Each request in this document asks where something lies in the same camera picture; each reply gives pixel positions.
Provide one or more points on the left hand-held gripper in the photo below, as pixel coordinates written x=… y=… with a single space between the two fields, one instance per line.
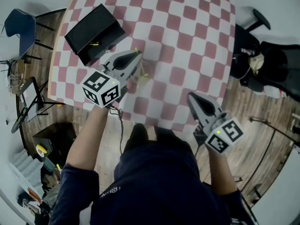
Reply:
x=100 y=89

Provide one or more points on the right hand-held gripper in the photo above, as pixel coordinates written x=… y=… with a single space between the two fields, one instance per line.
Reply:
x=225 y=135

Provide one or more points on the person's right forearm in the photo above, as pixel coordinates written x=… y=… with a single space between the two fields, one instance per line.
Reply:
x=220 y=172

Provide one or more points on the person's left forearm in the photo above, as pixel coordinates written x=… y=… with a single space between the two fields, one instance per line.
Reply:
x=82 y=144

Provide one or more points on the black rectangular box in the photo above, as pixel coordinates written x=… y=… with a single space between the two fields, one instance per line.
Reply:
x=93 y=24

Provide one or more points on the black metal rack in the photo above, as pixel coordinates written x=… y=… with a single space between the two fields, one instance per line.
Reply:
x=257 y=120

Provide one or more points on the pink checkered tablecloth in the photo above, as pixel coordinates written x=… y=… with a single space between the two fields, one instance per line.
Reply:
x=187 y=43

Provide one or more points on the beige rounded object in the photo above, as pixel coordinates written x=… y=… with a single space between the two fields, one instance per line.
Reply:
x=256 y=63

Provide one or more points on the white plastic bag red label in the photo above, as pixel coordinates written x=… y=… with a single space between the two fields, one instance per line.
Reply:
x=272 y=91

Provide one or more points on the white table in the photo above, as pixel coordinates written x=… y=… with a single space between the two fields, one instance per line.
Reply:
x=56 y=62

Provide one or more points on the person's black trousers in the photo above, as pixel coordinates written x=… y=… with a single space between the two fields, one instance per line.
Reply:
x=138 y=135

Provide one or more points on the black office chair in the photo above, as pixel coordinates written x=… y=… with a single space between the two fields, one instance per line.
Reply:
x=274 y=67

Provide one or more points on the black folding stand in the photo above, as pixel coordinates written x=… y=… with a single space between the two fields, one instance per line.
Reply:
x=37 y=97

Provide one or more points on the black cabinet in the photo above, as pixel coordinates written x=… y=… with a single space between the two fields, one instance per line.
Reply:
x=61 y=139

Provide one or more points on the person's navy top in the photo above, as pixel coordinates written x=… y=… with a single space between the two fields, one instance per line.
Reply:
x=152 y=191

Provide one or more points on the blue chair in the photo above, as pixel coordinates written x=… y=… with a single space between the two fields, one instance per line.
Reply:
x=21 y=29

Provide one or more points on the black router with antennas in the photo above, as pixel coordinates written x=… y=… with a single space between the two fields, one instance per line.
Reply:
x=5 y=62

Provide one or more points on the yellow and red round object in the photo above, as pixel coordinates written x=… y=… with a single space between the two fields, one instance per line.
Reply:
x=41 y=150

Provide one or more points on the teal notebook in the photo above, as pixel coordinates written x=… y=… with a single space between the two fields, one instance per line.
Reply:
x=50 y=165

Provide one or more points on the white stepped block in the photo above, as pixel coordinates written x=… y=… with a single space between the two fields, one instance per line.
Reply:
x=28 y=170

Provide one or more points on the grey garment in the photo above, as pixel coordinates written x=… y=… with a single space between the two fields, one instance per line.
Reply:
x=52 y=196

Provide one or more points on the orange flat object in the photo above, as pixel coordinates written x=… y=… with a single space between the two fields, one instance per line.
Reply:
x=34 y=193

